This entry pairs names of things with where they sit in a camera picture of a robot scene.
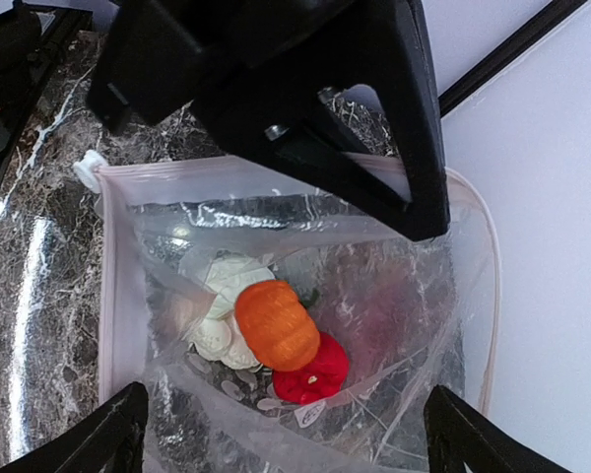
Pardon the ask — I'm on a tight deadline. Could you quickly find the white toy cauliflower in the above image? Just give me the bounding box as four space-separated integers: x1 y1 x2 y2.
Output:
185 255 275 371

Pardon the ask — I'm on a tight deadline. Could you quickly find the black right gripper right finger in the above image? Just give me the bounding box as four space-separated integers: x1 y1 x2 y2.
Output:
425 385 568 473

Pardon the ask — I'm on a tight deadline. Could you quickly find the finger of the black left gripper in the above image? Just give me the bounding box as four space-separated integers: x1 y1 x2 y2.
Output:
189 0 450 242

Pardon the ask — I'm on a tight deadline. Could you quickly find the black right corner post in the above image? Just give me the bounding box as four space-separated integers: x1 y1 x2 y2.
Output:
439 0 587 117

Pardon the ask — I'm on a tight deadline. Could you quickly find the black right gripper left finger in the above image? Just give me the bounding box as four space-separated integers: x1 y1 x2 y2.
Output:
0 382 149 473

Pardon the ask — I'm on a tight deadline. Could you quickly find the red toy bell pepper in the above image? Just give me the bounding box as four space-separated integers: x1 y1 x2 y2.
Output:
272 332 350 405

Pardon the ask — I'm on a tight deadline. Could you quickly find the clear zip top bag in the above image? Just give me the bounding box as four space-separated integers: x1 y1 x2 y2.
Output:
73 151 501 472

